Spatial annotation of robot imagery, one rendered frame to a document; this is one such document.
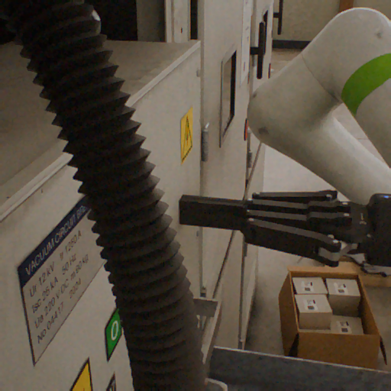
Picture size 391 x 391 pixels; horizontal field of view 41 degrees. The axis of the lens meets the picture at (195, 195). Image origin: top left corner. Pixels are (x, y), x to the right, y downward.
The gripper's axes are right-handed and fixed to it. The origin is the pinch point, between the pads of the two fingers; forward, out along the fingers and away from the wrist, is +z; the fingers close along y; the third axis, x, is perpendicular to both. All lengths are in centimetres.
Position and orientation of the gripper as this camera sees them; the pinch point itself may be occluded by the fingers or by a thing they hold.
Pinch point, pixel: (211, 212)
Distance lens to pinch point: 57.8
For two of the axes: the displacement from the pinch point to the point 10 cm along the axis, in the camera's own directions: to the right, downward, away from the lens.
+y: 2.0, -4.3, 8.8
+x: 0.0, -9.0, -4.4
